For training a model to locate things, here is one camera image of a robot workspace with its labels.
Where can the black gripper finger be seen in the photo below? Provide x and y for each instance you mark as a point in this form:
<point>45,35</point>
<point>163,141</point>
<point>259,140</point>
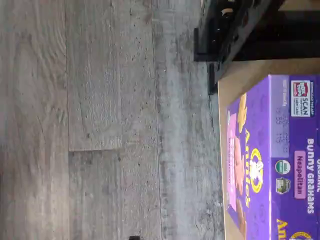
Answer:
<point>134,238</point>

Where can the purple Annie's box pink patch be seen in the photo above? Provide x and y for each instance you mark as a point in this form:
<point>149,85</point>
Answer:
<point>275,150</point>

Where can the wooden shelf board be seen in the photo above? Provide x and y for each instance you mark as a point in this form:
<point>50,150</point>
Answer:
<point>250,68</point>
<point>300,10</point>

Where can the black metal shelf rack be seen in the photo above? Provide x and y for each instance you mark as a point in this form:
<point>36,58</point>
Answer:
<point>262,42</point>

